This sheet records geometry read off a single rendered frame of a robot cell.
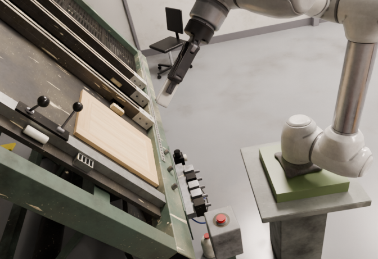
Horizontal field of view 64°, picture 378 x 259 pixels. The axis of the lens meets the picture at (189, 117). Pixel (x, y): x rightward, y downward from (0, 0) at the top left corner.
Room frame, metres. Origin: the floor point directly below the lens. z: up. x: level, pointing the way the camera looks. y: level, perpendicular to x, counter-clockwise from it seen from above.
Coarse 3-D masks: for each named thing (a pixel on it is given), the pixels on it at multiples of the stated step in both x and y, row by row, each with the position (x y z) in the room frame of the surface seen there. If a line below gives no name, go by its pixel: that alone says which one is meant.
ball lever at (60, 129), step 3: (75, 102) 0.98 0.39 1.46; (78, 102) 0.98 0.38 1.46; (75, 105) 0.97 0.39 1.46; (78, 105) 0.97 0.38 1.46; (81, 105) 0.97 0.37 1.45; (75, 108) 0.96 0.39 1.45; (78, 108) 0.96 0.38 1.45; (81, 108) 0.96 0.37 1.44; (75, 111) 0.96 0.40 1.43; (78, 111) 0.96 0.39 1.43; (72, 114) 0.95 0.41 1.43; (69, 117) 0.95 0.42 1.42; (66, 120) 0.94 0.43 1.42; (66, 123) 0.93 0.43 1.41; (57, 126) 0.92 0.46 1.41; (63, 126) 0.92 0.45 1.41; (57, 129) 0.91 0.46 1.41; (60, 129) 0.91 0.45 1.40; (63, 129) 0.92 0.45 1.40; (60, 132) 0.91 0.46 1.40; (63, 132) 0.91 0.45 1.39
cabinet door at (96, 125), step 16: (80, 96) 1.33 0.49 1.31; (80, 112) 1.18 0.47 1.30; (96, 112) 1.28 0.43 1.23; (112, 112) 1.39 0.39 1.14; (80, 128) 1.06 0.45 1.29; (96, 128) 1.15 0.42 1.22; (112, 128) 1.24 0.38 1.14; (128, 128) 1.35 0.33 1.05; (96, 144) 1.03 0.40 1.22; (112, 144) 1.11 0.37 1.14; (128, 144) 1.20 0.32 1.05; (144, 144) 1.31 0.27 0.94; (128, 160) 1.07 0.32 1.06; (144, 160) 1.17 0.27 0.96; (144, 176) 1.04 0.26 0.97
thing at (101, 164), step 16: (0, 96) 0.91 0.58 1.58; (0, 112) 0.88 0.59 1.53; (16, 112) 0.89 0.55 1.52; (64, 144) 0.89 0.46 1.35; (80, 144) 0.93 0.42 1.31; (96, 160) 0.90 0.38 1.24; (112, 176) 0.90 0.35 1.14; (128, 176) 0.93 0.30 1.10; (144, 192) 0.91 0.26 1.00; (160, 192) 0.97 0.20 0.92
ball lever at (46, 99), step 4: (40, 96) 0.87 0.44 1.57; (44, 96) 0.87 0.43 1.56; (40, 100) 0.85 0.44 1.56; (44, 100) 0.86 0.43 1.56; (48, 100) 0.87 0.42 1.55; (36, 104) 0.88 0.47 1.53; (40, 104) 0.85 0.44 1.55; (44, 104) 0.85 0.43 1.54; (48, 104) 0.86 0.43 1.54; (28, 108) 0.91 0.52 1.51; (32, 108) 0.89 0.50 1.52; (28, 112) 0.90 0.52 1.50; (32, 112) 0.91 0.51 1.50
